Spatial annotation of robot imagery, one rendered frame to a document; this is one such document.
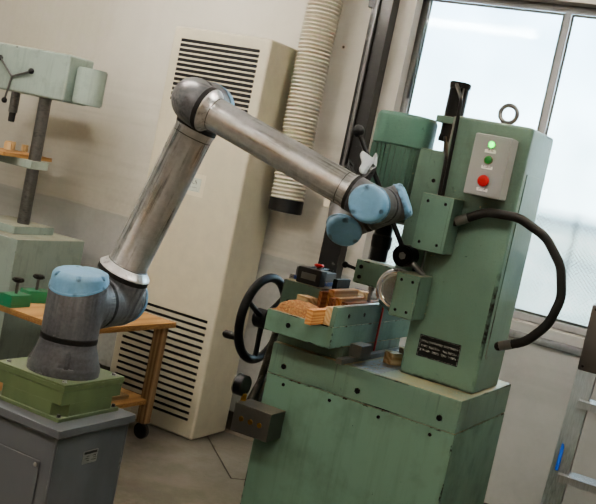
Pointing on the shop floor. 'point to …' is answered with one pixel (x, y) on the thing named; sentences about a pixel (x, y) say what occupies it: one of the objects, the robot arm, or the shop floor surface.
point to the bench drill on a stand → (60, 84)
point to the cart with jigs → (34, 303)
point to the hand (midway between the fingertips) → (356, 168)
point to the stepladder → (579, 402)
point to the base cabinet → (363, 454)
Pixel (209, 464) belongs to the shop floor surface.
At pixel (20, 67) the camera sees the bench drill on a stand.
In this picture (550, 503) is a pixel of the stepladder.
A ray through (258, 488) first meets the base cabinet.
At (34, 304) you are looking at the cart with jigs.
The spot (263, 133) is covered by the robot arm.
